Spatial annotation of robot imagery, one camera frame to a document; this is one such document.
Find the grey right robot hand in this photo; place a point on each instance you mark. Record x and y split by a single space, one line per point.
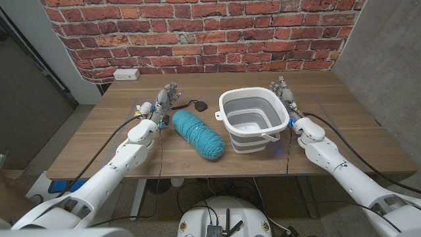
286 95

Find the white table leg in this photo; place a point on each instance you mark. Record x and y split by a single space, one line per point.
138 197

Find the black antenna module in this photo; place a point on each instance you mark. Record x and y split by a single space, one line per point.
213 230

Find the white grey collapsible bucket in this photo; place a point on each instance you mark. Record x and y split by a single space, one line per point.
253 131

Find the grey partition panel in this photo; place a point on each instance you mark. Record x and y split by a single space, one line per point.
388 66

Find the white robot torso base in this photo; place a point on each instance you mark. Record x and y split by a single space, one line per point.
197 217

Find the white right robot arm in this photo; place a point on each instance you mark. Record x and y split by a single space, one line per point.
355 184

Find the red brick print backdrop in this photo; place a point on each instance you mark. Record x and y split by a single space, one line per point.
210 33

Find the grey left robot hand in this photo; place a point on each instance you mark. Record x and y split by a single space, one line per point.
164 102

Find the white power outlet strip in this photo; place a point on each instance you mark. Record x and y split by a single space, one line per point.
126 74

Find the teal yarn skein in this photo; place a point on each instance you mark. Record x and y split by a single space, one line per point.
197 133

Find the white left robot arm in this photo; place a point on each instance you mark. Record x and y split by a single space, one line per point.
98 184

